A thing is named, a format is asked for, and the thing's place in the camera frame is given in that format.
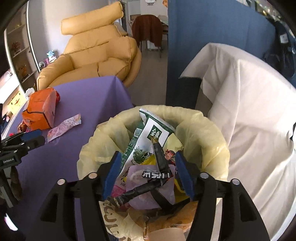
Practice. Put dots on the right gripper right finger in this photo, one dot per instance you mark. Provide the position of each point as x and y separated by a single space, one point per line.
240 218

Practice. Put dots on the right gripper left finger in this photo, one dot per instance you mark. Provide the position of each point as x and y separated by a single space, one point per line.
56 216

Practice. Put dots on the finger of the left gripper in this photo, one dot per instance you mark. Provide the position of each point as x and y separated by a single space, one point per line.
20 145
25 135

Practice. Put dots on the orange snack bag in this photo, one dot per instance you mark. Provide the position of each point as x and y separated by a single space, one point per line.
39 111

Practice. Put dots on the long pink wrapper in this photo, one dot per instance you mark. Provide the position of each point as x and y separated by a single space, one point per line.
65 126

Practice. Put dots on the black snack wrapper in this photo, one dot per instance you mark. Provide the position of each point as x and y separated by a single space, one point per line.
155 180

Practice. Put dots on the pink cartoon snack bag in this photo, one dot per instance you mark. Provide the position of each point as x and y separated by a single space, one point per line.
146 201

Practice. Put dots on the green white milk carton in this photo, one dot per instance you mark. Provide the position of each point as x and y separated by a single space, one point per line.
140 146

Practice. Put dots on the red yellow snack bag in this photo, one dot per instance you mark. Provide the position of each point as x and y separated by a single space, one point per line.
23 127

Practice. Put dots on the yellow nabati wafer bag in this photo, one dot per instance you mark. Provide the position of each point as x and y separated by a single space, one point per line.
171 147

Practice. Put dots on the yellow trash bag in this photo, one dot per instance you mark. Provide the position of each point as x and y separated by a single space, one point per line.
203 143

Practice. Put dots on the yellow box on shelf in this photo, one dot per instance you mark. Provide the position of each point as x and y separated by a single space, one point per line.
16 103

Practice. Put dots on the purple tablecloth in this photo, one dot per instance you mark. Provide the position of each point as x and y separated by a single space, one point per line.
96 100

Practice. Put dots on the toys on floor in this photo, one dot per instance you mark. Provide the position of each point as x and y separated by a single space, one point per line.
51 57

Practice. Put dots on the white sofa cover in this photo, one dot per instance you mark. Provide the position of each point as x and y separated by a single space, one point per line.
254 107

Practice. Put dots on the yellow leather armchair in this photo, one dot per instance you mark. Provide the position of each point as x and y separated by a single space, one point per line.
96 49

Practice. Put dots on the brown draped dining chair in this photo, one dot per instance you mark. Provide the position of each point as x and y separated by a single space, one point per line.
147 28

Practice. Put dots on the navy blue backpack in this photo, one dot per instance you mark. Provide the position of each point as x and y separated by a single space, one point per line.
282 57

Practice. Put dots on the blue cloth partition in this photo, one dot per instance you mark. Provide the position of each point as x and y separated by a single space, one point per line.
193 24

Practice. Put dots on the wall shelf unit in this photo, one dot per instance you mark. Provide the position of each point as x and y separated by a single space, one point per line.
19 49

